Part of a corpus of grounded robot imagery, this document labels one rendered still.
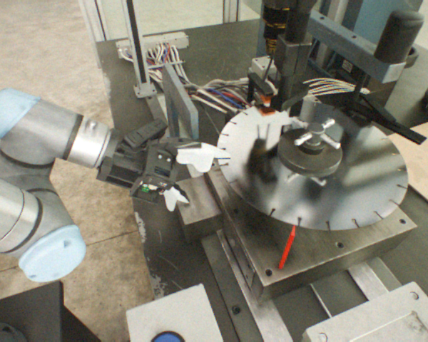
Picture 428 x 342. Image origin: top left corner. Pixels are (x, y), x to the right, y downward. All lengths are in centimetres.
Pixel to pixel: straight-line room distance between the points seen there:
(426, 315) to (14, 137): 60
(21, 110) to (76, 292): 115
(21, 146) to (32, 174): 5
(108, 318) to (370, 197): 117
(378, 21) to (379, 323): 98
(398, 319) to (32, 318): 59
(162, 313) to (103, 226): 125
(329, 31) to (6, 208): 71
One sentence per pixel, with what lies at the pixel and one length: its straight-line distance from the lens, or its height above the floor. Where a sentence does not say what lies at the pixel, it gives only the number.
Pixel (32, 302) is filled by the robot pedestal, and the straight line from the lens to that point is 69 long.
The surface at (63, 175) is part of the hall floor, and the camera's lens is 200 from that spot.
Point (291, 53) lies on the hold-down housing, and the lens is 49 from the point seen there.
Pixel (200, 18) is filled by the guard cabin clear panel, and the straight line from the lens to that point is 167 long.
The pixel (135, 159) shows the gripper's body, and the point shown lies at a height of 98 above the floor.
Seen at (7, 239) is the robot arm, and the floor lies 103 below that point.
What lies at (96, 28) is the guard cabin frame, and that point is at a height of 80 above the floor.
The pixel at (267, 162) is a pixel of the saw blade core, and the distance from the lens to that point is 52.
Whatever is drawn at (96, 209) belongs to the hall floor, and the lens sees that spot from 175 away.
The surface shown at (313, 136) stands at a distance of 52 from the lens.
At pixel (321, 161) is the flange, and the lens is 53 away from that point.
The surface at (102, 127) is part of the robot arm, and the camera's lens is 48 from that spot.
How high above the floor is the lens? 131
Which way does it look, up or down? 47 degrees down
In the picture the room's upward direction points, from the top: straight up
